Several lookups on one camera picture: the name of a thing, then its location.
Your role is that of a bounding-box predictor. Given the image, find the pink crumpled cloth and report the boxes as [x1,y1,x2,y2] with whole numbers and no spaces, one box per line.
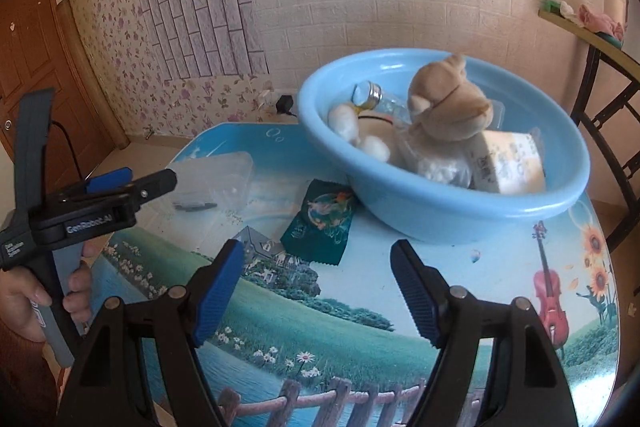
[577,4,626,40]

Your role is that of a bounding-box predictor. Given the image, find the white paper roll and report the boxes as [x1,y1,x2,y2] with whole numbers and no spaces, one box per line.
[604,0,628,25]

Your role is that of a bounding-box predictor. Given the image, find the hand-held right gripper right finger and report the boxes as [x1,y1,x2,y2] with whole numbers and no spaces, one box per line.
[389,239,580,427]

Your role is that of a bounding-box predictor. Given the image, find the green snack packet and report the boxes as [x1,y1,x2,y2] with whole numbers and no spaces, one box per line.
[280,178,357,266]

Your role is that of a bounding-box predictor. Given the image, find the person's left forearm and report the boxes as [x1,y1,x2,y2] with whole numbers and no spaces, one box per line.
[0,317,68,427]

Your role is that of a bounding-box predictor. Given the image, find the brown wooden door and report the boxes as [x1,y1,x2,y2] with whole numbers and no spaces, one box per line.
[0,0,128,168]

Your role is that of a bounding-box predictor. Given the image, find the white cream tissue pack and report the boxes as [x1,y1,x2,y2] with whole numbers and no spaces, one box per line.
[470,129,547,195]

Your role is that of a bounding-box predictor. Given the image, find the clear plastic storage box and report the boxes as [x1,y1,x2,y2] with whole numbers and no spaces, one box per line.
[150,152,255,228]

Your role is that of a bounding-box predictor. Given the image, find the light blue plastic basin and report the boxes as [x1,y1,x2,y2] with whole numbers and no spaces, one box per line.
[298,48,592,244]

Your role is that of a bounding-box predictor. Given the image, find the scenic print desktop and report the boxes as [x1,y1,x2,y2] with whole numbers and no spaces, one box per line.
[87,123,621,427]

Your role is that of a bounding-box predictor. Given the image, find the clear bottle metal cap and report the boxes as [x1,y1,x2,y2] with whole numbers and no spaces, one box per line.
[351,80,416,128]

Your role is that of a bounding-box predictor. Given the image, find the person's left hand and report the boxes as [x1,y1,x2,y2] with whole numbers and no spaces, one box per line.
[0,247,95,343]

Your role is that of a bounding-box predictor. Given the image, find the wooden folding side table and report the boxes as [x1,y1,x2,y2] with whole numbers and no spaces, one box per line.
[537,7,640,303]

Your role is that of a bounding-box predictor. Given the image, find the black cable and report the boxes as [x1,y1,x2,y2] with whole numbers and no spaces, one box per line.
[50,121,83,180]

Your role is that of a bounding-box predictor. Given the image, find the beige plush toy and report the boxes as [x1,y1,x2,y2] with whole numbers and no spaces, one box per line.
[395,53,496,172]

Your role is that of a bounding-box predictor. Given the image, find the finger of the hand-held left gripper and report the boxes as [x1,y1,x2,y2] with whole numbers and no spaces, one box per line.
[86,168,133,195]
[120,170,178,208]

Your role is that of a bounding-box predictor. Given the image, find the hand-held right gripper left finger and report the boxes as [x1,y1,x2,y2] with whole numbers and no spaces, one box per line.
[59,238,246,427]

